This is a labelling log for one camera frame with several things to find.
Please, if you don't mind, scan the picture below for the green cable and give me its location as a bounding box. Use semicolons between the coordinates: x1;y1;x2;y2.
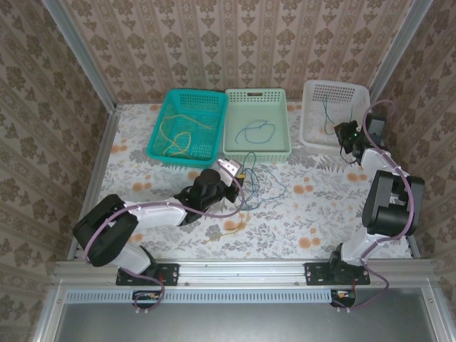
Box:
244;151;258;179
321;94;354;137

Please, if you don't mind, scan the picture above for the thick blue cable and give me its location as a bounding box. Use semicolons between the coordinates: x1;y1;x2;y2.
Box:
234;120;276;144

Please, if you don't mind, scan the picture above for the thick yellow cable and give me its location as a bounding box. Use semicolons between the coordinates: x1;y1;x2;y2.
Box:
158;113;214;158

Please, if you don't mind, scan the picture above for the white plastic basket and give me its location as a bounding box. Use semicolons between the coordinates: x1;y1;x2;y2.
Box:
301;79;371;152

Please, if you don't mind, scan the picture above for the mint green plastic basket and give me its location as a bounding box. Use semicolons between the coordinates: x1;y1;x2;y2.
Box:
222;88;293;163

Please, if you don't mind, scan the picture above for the floral patterned tablecloth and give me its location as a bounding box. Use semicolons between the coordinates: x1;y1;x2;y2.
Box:
76;101;414;261

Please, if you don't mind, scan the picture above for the teal plastic basket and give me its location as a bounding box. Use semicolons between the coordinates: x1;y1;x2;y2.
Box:
146;88;229;170

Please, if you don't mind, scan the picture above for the grey metal panel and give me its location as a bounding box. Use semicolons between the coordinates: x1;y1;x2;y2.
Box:
31;279;456;342

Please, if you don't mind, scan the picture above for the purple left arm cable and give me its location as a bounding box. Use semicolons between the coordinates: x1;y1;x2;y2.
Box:
82;176;247;316

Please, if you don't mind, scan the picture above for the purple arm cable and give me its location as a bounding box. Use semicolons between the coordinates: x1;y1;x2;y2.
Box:
333;99;417;316
82;176;247;316

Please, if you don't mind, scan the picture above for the aluminium frame post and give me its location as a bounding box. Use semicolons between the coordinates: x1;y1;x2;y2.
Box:
41;0;118;108
368;0;435;104

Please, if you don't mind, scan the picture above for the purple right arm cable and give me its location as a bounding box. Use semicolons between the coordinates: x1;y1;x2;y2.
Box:
333;99;417;316

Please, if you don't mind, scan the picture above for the aluminium frame rail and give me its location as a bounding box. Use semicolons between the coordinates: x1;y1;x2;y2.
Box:
53;259;436;286
368;103;421;259
67;102;124;263

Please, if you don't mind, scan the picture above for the slotted grey cable duct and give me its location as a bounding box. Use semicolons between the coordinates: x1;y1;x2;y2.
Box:
66;289;334;304

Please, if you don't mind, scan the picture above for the black cable connector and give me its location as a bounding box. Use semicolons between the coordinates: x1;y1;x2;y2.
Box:
132;290;165;309
330;289;358;308

